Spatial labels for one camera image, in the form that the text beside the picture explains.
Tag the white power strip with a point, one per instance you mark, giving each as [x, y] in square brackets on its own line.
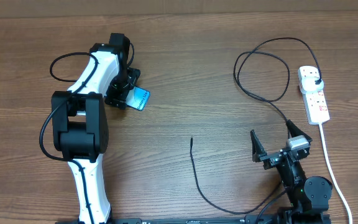
[315, 102]

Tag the white USB wall charger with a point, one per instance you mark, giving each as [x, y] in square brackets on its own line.
[310, 84]

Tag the blue-screen smartphone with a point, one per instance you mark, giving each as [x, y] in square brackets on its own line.
[137, 98]

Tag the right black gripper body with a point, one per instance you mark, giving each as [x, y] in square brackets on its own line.
[272, 159]

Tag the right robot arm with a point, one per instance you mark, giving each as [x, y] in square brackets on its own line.
[309, 196]

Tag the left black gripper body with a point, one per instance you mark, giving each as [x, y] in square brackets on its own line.
[120, 86]

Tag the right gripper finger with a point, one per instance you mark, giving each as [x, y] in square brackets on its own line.
[295, 131]
[258, 150]

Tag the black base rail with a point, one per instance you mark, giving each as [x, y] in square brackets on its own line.
[191, 221]

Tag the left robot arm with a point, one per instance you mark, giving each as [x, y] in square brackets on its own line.
[79, 121]

